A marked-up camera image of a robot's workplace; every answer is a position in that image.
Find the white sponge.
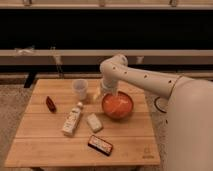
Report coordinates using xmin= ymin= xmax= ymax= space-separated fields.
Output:
xmin=87 ymin=114 xmax=103 ymax=133

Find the long grey bench rail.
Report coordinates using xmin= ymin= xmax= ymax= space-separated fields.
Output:
xmin=0 ymin=49 xmax=213 ymax=66

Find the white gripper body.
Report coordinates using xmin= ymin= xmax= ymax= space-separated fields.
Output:
xmin=93 ymin=78 xmax=118 ymax=101

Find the orange ceramic bowl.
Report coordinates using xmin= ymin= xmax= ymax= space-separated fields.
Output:
xmin=102 ymin=91 xmax=134 ymax=120

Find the black cable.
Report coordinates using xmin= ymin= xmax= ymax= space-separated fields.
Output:
xmin=153 ymin=96 xmax=168 ymax=114

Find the small dark red object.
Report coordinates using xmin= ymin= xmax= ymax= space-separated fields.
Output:
xmin=46 ymin=97 xmax=56 ymax=112

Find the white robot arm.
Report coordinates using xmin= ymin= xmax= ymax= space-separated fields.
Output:
xmin=100 ymin=54 xmax=213 ymax=171

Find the wooden table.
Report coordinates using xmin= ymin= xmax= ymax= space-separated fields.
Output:
xmin=5 ymin=79 xmax=160 ymax=168

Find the white tube bottle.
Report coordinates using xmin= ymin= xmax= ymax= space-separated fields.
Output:
xmin=62 ymin=102 xmax=83 ymax=136

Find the translucent plastic cup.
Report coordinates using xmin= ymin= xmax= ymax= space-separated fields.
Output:
xmin=72 ymin=79 xmax=88 ymax=100

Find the black red rectangular box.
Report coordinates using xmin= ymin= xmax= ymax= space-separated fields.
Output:
xmin=88 ymin=135 xmax=113 ymax=156

